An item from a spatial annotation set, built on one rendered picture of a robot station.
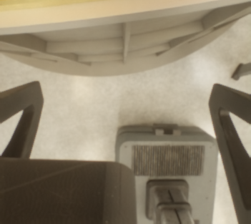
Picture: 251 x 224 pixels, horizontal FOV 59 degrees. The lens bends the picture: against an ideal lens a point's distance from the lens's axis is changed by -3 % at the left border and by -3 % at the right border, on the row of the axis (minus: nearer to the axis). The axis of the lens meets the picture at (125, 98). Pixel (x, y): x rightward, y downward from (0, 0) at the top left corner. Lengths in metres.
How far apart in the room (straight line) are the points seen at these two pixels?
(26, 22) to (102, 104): 1.18
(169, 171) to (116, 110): 0.46
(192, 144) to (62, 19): 1.05
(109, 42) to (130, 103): 0.82
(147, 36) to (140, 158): 0.72
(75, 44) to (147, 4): 0.40
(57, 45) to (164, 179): 0.86
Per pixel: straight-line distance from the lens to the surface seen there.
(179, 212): 1.04
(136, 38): 0.55
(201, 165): 1.22
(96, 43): 0.55
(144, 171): 1.17
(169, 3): 0.18
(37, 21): 0.18
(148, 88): 1.34
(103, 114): 1.35
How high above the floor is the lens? 1.33
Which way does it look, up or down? 84 degrees down
